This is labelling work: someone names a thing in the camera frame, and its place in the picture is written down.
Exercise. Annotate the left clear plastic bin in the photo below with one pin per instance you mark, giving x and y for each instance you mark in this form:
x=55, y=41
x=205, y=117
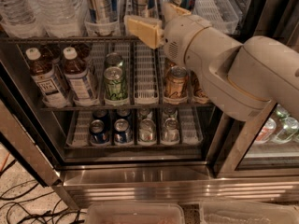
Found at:
x=134, y=213

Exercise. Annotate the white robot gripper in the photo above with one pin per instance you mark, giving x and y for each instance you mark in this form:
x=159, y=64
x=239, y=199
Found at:
x=179, y=38

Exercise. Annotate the rear left gold can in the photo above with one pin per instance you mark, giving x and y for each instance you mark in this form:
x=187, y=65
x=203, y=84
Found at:
x=168, y=65

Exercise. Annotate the clear water bottle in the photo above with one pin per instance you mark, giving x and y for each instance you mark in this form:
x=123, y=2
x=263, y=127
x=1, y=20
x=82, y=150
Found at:
x=19, y=20
x=59, y=18

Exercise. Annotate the rear green soda can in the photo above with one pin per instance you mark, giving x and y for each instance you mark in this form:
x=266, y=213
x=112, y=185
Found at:
x=114, y=59

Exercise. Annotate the clear plastic bin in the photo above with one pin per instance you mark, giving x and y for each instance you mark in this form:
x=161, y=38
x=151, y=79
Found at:
x=236, y=212
x=134, y=213

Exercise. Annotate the right tea bottle white cap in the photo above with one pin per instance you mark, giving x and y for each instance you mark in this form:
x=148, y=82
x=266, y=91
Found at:
x=79, y=76

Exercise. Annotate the right clear plastic bin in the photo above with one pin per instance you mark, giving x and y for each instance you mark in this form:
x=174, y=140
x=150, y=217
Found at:
x=236, y=212

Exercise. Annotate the front right silver can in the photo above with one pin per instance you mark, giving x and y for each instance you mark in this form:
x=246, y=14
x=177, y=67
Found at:
x=170, y=131

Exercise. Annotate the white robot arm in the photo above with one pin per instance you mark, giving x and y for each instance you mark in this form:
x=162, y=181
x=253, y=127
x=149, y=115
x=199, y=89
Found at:
x=241, y=79

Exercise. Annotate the gold can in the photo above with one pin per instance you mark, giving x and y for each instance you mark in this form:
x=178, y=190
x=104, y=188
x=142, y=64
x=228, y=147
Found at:
x=176, y=84
x=168, y=65
x=198, y=94

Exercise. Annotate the blue can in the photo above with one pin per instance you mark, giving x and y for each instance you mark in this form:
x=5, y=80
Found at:
x=98, y=131
x=122, y=132

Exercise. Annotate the open fridge glass door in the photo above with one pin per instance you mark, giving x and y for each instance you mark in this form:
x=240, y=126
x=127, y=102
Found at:
x=34, y=136

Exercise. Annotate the left redbull can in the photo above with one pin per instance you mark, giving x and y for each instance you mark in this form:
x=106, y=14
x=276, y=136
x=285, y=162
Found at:
x=104, y=15

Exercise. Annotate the front right gold can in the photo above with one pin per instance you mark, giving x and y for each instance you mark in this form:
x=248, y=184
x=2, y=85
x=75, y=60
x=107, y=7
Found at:
x=198, y=94

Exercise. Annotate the silver can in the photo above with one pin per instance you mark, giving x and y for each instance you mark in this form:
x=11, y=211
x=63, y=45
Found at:
x=147, y=131
x=170, y=131

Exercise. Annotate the tea bottle white cap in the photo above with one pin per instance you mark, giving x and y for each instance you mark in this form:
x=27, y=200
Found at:
x=79, y=76
x=48, y=79

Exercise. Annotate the left tea bottle white cap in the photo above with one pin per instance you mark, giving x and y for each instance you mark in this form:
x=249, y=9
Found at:
x=48, y=79

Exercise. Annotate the front green soda can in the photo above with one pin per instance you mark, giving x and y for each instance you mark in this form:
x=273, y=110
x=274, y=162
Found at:
x=116, y=90

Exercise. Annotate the front left gold can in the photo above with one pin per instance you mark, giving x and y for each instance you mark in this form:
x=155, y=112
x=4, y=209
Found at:
x=176, y=84

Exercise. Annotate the green soda can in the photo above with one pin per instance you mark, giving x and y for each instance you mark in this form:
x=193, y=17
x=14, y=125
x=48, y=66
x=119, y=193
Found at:
x=114, y=59
x=116, y=90

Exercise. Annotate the middle redbull can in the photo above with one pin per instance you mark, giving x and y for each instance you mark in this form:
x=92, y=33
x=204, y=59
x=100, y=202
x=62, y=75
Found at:
x=143, y=8

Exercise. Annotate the front left blue can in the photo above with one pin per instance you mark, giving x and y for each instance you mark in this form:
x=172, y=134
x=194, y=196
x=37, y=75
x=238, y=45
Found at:
x=98, y=131

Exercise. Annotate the front left silver can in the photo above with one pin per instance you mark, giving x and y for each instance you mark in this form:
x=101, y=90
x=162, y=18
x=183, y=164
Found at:
x=147, y=131

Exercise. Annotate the stainless steel fridge cabinet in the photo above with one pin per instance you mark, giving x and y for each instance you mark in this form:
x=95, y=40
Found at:
x=215, y=157

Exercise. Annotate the left clear water bottle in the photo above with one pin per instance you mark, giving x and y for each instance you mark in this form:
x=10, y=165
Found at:
x=19, y=20

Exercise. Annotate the cans behind right door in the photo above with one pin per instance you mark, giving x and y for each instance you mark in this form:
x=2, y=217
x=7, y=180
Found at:
x=280, y=128

